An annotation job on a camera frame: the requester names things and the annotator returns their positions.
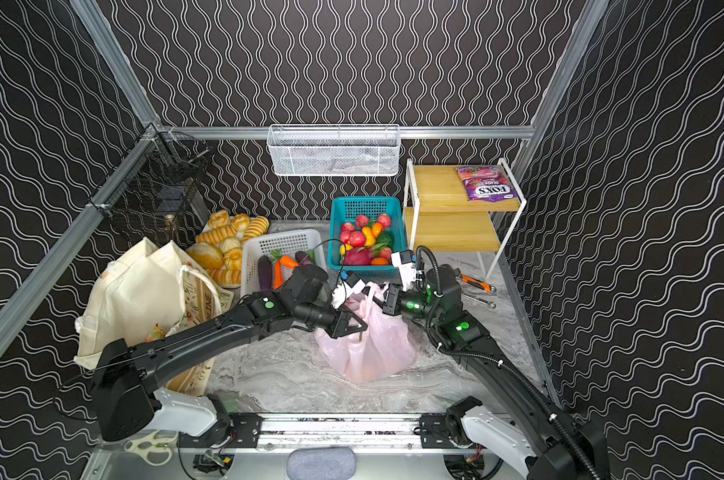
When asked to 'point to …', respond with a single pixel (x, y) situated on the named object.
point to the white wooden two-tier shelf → (448, 207)
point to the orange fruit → (376, 229)
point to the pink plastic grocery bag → (383, 348)
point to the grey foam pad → (321, 463)
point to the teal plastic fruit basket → (347, 210)
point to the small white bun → (229, 243)
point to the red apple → (357, 238)
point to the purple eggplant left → (265, 272)
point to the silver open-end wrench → (490, 304)
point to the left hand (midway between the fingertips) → (373, 332)
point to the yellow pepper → (369, 237)
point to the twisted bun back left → (219, 218)
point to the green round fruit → (385, 237)
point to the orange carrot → (279, 263)
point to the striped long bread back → (216, 234)
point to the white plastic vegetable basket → (288, 242)
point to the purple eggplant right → (302, 258)
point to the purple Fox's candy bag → (489, 183)
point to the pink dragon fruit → (359, 257)
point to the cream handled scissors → (157, 448)
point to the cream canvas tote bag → (148, 294)
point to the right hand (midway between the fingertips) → (366, 291)
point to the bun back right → (240, 222)
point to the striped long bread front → (258, 226)
